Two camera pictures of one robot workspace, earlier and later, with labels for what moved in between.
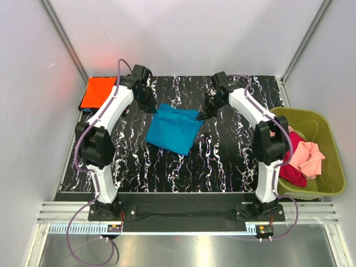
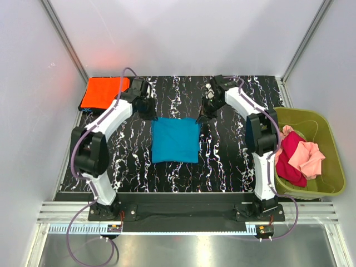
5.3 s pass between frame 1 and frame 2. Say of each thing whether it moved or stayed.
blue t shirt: moved
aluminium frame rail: stayed
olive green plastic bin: stayed
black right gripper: stayed
